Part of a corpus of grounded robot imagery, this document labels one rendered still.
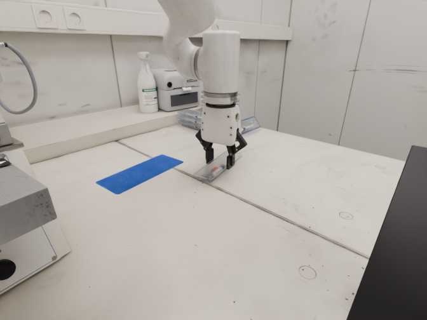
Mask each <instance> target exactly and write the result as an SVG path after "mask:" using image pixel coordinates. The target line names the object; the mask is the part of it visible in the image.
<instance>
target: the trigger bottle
mask: <svg viewBox="0 0 427 320"><path fill-rule="evenodd" d="M137 56H138V58H139V59H142V60H140V65H141V70H140V72H139V75H138V79H137V89H138V95H139V106H140V111H141V112H142V113H153V112H157V111H158V99H157V92H156V82H155V80H154V77H153V74H152V73H151V71H150V69H149V64H148V59H150V54H149V52H138V53H137Z"/></svg>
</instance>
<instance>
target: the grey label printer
mask: <svg viewBox="0 0 427 320"><path fill-rule="evenodd" d="M150 71H151V73H152V74H153V77H154V80H155V82H156V92H157V99H158V109H161V110H164V111H167V112H170V111H173V110H180V109H186V108H190V107H196V106H199V105H200V80H192V79H187V78H184V77H183V76H181V75H180V74H179V73H178V72H177V71H176V69H173V68H167V69H150Z"/></svg>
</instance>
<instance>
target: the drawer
mask: <svg viewBox="0 0 427 320"><path fill-rule="evenodd" d="M55 219H57V214H56V211H55V208H54V205H53V202H52V200H51V196H50V192H49V190H48V188H47V186H45V185H43V184H42V183H41V182H38V181H37V180H36V179H34V178H32V177H31V176H30V175H28V174H26V173H25V172H24V171H22V170H21V169H19V168H17V167H16V166H15V165H13V164H9V165H6V166H2V167H0V246H2V245H4V244H6V243H8V242H10V241H12V240H14V239H16V238H18V237H20V236H22V235H24V234H26V233H28V232H30V231H32V230H34V229H36V228H38V227H40V226H42V225H45V224H47V223H49V222H51V221H53V220H55Z"/></svg>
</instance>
